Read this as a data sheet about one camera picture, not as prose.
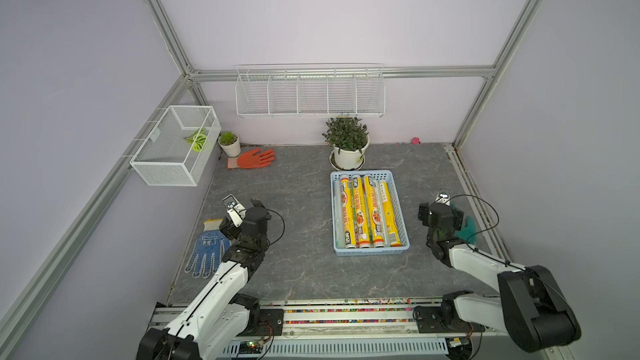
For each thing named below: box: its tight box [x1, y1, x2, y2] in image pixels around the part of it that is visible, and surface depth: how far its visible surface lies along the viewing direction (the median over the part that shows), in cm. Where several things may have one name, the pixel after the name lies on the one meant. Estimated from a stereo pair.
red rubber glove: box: [226, 148, 276, 170], surface depth 118 cm
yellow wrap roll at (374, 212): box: [363, 174, 385, 248], surface depth 90 cm
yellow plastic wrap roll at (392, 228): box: [379, 178, 402, 248], surface depth 93 cm
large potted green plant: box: [321, 115, 370, 171], surface depth 104 cm
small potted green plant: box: [218, 130, 241, 158], surface depth 114 cm
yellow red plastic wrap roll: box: [351, 174, 372, 249], surface depth 91 cm
